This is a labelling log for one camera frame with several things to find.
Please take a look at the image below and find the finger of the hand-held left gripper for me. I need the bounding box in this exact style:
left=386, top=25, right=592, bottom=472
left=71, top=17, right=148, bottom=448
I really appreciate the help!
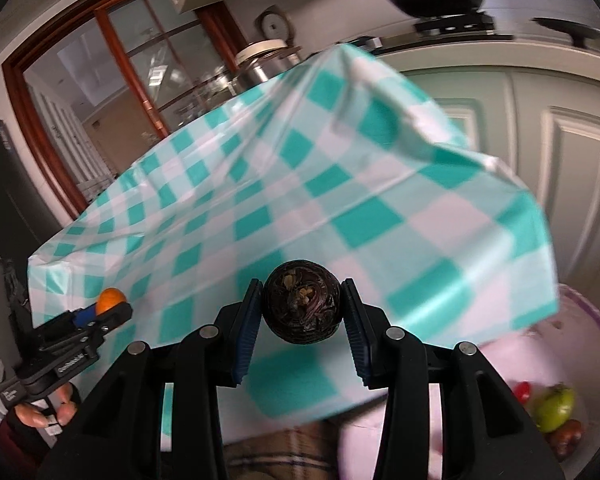
left=92, top=301, right=133, bottom=334
left=72, top=306, right=99, bottom=329

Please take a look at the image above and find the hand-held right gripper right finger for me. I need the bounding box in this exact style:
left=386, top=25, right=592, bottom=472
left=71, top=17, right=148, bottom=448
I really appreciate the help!
left=341, top=277, right=566, bottom=480

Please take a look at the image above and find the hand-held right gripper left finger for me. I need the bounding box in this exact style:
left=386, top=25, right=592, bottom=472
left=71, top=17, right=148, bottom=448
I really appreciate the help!
left=37, top=278, right=263, bottom=480

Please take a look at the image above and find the small orange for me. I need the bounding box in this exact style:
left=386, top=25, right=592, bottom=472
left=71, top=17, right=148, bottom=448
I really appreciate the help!
left=96, top=287, right=127, bottom=317

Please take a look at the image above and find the dark brown round fruit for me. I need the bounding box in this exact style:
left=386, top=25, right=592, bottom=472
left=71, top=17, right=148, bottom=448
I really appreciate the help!
left=262, top=259, right=342, bottom=345

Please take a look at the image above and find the pink plastic basin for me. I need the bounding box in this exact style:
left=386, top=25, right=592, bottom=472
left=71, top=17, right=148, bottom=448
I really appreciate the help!
left=335, top=282, right=600, bottom=480

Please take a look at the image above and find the green tomato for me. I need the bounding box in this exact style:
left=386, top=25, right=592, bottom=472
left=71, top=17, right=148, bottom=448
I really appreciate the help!
left=534, top=384, right=577, bottom=433

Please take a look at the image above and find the red apple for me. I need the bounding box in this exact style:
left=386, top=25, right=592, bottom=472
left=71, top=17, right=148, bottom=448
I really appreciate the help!
left=546, top=419, right=586, bottom=461

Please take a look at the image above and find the person's left forearm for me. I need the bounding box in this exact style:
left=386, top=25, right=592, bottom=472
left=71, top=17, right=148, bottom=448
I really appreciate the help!
left=0, top=420, right=61, bottom=466

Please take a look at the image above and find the person's left hand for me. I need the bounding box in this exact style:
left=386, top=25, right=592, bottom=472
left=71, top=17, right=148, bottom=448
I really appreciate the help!
left=15, top=382, right=81, bottom=436

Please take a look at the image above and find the brown plaid cloth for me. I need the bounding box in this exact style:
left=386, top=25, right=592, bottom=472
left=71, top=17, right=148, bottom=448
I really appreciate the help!
left=222, top=417, right=341, bottom=480

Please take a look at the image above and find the black refrigerator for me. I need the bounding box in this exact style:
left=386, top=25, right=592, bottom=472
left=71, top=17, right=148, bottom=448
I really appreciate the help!
left=0, top=114, right=48, bottom=281

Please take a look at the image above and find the teal checked tablecloth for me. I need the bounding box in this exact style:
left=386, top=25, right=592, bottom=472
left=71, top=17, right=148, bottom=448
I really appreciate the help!
left=27, top=42, right=561, bottom=426

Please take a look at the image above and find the wooden framed glass door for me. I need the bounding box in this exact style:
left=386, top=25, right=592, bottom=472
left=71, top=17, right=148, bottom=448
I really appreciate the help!
left=1, top=0, right=251, bottom=221

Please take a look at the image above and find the white kitchen cabinet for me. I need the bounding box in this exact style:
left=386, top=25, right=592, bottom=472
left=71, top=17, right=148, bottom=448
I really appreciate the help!
left=380, top=42, right=600, bottom=301

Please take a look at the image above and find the steel pot with white lid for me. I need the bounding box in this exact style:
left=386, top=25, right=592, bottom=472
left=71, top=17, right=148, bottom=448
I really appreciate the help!
left=232, top=39, right=301, bottom=91

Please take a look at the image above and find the black gas stove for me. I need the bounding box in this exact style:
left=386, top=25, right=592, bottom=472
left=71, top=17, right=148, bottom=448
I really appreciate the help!
left=412, top=12, right=516, bottom=41

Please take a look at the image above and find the black shallow pan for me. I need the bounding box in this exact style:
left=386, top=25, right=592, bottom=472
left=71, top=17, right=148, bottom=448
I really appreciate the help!
left=532, top=16, right=600, bottom=51

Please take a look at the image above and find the round metal wall gauge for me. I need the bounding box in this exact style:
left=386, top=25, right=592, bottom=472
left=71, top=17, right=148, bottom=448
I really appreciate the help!
left=256, top=6, right=295, bottom=43

